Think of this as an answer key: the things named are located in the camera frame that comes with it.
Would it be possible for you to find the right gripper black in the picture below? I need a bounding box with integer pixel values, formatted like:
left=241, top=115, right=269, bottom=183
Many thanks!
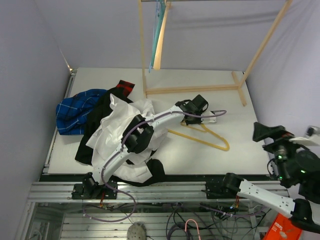
left=252, top=121, right=309, bottom=183

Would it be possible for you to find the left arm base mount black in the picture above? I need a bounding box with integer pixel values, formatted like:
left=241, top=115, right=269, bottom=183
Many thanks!
left=71, top=183, right=117, bottom=200

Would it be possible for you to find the blue plaid shirt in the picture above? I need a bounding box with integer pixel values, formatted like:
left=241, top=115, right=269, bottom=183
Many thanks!
left=55, top=89, right=107, bottom=136

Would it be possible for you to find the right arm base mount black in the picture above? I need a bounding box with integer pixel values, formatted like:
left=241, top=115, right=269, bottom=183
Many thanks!
left=201, top=181, right=237, bottom=200

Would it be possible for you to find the teal plastic hanger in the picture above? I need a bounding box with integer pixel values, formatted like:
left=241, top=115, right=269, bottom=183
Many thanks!
left=148, top=0, right=167, bottom=72

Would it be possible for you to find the light wooden hanger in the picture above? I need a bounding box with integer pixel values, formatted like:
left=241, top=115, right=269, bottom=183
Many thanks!
left=153, top=0, right=172, bottom=70

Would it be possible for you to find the yellow plastic hanger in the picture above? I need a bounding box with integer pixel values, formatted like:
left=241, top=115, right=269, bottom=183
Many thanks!
left=168, top=122, right=230, bottom=152

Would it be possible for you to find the grey perforated shoe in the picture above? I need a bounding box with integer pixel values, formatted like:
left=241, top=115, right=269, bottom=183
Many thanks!
left=126, top=222, right=147, bottom=240

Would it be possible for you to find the white shirt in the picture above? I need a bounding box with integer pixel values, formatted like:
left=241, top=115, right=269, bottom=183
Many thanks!
left=86, top=94, right=168, bottom=186

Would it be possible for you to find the wooden clothes rack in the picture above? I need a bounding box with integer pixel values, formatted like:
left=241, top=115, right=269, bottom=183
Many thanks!
left=136, top=0, right=293, bottom=107

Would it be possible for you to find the pink cable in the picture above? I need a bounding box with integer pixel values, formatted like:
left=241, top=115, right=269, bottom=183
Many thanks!
left=184, top=218, right=201, bottom=240

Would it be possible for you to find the red black plaid garment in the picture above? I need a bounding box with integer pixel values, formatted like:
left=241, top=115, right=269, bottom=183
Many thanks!
left=116, top=80, right=135, bottom=97

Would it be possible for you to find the aluminium frame rail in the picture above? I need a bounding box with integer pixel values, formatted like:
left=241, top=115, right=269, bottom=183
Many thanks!
left=26, top=181, right=291, bottom=202

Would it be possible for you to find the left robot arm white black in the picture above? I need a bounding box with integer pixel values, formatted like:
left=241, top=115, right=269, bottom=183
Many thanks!
left=75, top=94, right=209, bottom=199

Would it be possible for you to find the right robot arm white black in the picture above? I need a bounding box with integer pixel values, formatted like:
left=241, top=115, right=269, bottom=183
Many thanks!
left=220, top=122, right=320, bottom=234

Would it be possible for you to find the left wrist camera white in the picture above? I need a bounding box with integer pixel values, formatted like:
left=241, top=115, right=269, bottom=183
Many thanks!
left=201, top=113, right=217, bottom=124

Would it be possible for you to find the orange box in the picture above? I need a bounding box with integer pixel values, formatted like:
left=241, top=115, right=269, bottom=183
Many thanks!
left=263, top=213, right=303, bottom=240

